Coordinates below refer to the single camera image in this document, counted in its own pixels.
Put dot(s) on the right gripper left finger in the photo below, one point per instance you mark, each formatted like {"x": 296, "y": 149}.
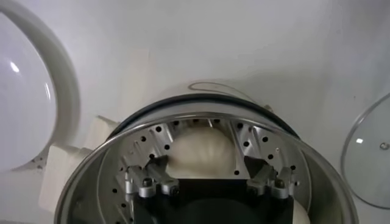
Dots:
{"x": 155, "y": 179}

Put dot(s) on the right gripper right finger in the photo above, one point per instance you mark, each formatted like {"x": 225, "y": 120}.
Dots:
{"x": 268, "y": 182}

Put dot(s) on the white electric cooker base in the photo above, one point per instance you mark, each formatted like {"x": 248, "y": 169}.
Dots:
{"x": 213, "y": 89}

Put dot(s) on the perforated steel steamer basket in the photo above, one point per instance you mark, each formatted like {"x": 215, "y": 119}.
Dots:
{"x": 91, "y": 182}

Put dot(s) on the white round plate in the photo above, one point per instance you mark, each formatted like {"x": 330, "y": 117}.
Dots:
{"x": 24, "y": 106}

